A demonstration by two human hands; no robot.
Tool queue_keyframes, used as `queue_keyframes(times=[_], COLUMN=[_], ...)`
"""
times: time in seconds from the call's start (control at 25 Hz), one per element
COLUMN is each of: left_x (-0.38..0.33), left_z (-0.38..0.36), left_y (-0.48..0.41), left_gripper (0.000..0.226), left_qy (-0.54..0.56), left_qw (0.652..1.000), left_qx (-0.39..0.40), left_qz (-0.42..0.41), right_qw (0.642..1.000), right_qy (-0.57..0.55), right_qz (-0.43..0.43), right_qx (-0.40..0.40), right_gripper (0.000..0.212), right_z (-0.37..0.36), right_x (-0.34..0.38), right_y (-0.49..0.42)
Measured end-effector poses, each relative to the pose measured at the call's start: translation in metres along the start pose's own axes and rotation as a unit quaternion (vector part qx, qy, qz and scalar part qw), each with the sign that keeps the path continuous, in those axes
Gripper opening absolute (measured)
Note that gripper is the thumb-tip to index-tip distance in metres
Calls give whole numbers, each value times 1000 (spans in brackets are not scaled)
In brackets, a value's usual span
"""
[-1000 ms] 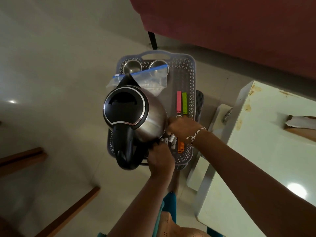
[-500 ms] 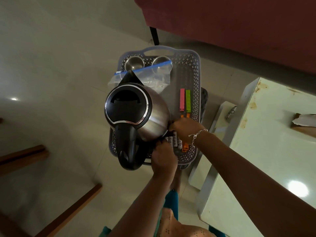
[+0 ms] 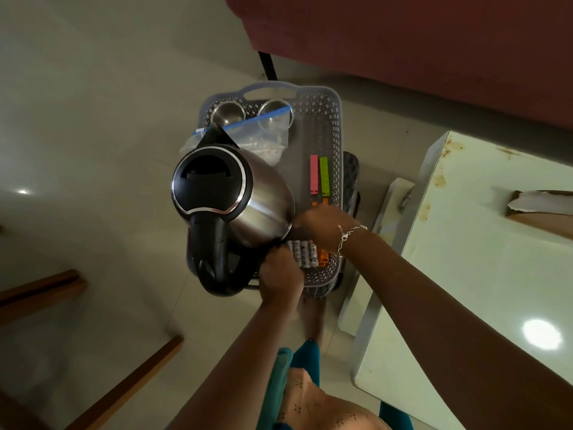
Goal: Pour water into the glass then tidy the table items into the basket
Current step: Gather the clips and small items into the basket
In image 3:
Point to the person's left hand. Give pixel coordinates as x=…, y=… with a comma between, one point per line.
x=281, y=276

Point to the person's right hand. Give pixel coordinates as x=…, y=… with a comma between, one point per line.
x=323, y=228

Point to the stainless steel electric kettle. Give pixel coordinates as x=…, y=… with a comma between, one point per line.
x=232, y=205

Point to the person's left forearm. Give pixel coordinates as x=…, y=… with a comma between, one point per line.
x=237, y=371

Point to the person's right forearm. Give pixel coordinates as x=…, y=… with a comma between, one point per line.
x=452, y=335

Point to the row of white batteries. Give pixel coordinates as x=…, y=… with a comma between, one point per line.
x=304, y=253

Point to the person's foot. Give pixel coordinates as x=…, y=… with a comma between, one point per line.
x=312, y=317

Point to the grey plastic basket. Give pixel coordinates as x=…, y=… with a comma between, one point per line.
x=313, y=129

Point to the teal trousers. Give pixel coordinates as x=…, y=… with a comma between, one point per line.
x=286, y=380

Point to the clear zip bag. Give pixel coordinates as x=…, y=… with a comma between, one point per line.
x=257, y=138

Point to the steel bowl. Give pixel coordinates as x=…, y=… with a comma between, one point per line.
x=228, y=113
x=275, y=112

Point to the peach patterned top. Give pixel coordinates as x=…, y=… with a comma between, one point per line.
x=318, y=405

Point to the white table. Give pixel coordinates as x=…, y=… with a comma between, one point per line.
x=470, y=282

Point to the black sofa leg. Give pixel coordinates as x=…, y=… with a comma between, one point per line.
x=267, y=66

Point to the wooden furniture leg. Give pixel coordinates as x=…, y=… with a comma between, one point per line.
x=40, y=293
x=130, y=380

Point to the maroon sofa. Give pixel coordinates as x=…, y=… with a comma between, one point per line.
x=412, y=44

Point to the torn cardboard piece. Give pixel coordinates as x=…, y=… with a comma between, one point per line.
x=541, y=210

